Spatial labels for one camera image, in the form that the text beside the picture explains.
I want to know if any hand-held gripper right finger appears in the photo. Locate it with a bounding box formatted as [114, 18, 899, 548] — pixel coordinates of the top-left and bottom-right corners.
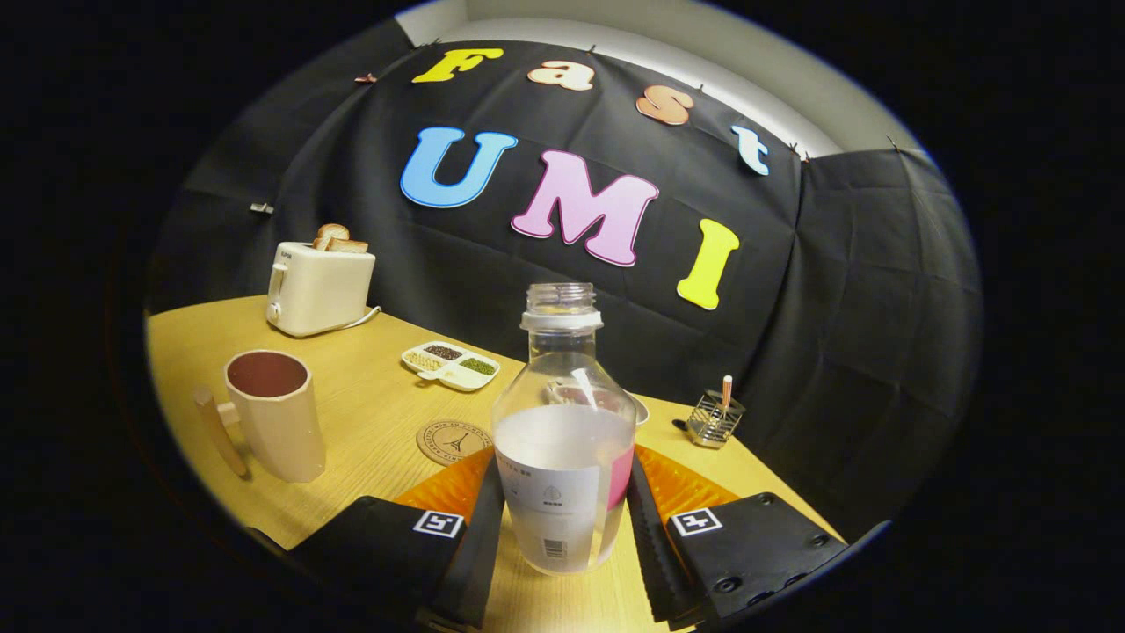
[626, 444, 849, 629]

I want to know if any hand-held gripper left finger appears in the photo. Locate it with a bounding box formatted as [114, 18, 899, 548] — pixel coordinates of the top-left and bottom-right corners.
[290, 447, 506, 629]

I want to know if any round cork coaster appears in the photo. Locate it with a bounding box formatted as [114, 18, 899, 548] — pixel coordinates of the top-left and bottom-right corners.
[416, 419, 496, 467]

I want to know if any clear juice bottle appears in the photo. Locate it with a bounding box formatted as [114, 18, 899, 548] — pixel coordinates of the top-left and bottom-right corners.
[490, 282, 637, 577]

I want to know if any beige cup with wooden handle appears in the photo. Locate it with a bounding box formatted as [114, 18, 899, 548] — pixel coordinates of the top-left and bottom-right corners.
[194, 349, 327, 484]

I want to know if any white round plate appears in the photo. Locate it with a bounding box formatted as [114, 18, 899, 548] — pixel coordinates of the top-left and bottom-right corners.
[545, 382, 650, 426]

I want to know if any wooden table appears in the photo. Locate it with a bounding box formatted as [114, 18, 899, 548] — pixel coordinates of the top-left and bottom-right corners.
[145, 295, 845, 633]

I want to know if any white divided dish with beans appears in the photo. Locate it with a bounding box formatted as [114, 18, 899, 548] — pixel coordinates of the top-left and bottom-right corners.
[402, 341, 501, 392]

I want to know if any cream toaster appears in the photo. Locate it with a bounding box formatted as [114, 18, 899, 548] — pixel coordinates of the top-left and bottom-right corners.
[266, 242, 377, 338]

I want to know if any metal wire utensil holder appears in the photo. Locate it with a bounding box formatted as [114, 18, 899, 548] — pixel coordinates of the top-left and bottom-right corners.
[686, 391, 746, 449]

